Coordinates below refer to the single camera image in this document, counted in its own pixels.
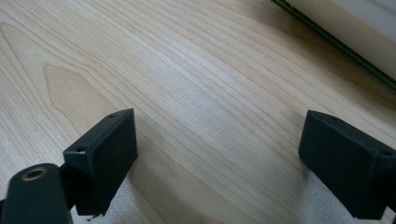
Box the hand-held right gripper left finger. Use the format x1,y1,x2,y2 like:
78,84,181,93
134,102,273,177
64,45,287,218
59,107,139,217

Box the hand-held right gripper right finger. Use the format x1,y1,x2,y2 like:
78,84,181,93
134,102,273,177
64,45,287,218
298,109,396,220

